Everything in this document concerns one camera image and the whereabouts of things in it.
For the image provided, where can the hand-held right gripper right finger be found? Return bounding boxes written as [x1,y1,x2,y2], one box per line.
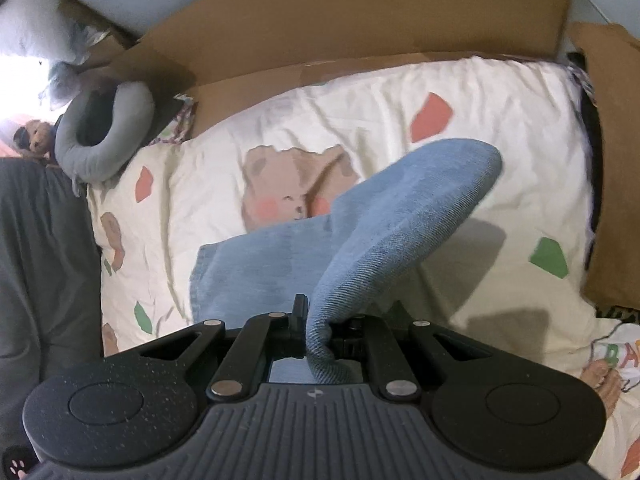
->
[330,315,493,403]

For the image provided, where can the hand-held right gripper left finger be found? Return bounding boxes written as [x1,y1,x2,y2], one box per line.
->
[140,294,308,403]

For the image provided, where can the blue denim pants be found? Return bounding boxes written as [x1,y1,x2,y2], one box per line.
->
[189,137,503,386]

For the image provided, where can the floral patterned cloth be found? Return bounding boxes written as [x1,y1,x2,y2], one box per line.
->
[147,94,197,145]

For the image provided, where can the grey neck pillow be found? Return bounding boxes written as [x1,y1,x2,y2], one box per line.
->
[54,81,156,196]

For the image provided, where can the leopard patterned cloth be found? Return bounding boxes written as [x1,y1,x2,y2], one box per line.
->
[595,305,640,326]

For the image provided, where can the white lettered cloth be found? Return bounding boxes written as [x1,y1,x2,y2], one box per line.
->
[590,322,640,396]

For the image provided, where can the bear printed bed sheet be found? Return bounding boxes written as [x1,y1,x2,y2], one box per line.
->
[85,55,640,480]

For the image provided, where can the flattened cardboard box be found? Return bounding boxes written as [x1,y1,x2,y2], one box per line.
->
[82,0,576,138]

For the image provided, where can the dark paw print slipper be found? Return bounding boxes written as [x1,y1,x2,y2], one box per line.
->
[0,440,38,480]

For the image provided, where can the brown teddy bear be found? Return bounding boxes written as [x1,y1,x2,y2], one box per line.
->
[12,119,56,161]

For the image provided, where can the clear plastic packet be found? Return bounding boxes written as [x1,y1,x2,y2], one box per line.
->
[37,57,88,111]

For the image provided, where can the white pillow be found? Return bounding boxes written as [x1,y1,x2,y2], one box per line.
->
[0,0,101,66]

